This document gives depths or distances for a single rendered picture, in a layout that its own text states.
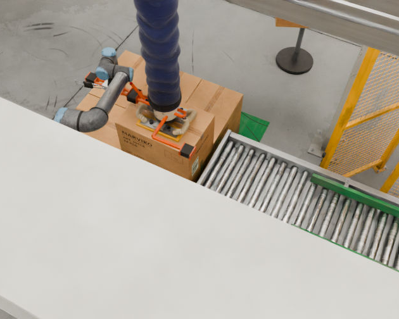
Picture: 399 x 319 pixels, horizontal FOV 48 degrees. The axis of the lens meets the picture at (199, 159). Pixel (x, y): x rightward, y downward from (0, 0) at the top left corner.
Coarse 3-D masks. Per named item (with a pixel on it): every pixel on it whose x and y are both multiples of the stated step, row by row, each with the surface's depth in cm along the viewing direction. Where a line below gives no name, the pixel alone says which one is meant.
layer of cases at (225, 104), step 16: (128, 64) 409; (144, 64) 409; (144, 80) 398; (192, 80) 398; (96, 96) 388; (192, 96) 388; (208, 96) 388; (224, 96) 388; (240, 96) 388; (112, 112) 378; (208, 112) 379; (224, 112) 379; (240, 112) 407; (112, 128) 369; (224, 128) 375; (112, 144) 360; (208, 160) 367
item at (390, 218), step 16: (240, 160) 359; (256, 176) 351; (272, 176) 351; (224, 192) 343; (288, 192) 343; (304, 192) 343; (256, 208) 336; (272, 208) 336; (336, 208) 336; (352, 208) 336; (368, 208) 336; (304, 224) 328; (320, 224) 328; (352, 240) 322; (368, 240) 322; (384, 240) 322
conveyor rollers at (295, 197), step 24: (216, 168) 347; (240, 168) 348; (240, 192) 337; (312, 192) 336; (336, 192) 336; (288, 216) 325; (312, 216) 326; (384, 216) 325; (336, 240) 316; (360, 240) 316
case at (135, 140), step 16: (128, 112) 327; (144, 112) 327; (128, 128) 319; (144, 128) 319; (192, 128) 319; (208, 128) 325; (128, 144) 338; (144, 144) 325; (160, 144) 313; (192, 144) 311; (208, 144) 343; (144, 160) 344; (160, 160) 331; (176, 160) 319; (192, 160) 320; (192, 176) 337
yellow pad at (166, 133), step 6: (138, 120) 320; (150, 120) 316; (144, 126) 317; (150, 126) 316; (168, 126) 317; (162, 132) 314; (168, 132) 314; (168, 138) 313; (174, 138) 311; (180, 138) 313
